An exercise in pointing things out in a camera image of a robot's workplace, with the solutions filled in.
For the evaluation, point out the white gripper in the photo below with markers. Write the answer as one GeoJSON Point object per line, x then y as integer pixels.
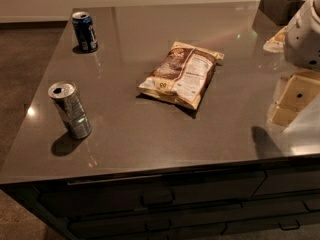
{"type": "Point", "coordinates": [302, 39]}

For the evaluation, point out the silver redbull can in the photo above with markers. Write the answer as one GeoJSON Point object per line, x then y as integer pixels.
{"type": "Point", "coordinates": [65, 97]}

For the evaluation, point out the blue soda can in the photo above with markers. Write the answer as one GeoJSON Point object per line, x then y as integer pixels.
{"type": "Point", "coordinates": [84, 30]}

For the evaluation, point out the dark box with snacks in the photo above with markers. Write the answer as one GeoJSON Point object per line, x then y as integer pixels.
{"type": "Point", "coordinates": [283, 0]}

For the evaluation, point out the brown chip bag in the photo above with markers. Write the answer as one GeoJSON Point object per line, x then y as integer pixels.
{"type": "Point", "coordinates": [182, 76]}

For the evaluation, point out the dark drawer cabinet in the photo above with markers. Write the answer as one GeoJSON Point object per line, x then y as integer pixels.
{"type": "Point", "coordinates": [176, 206]}

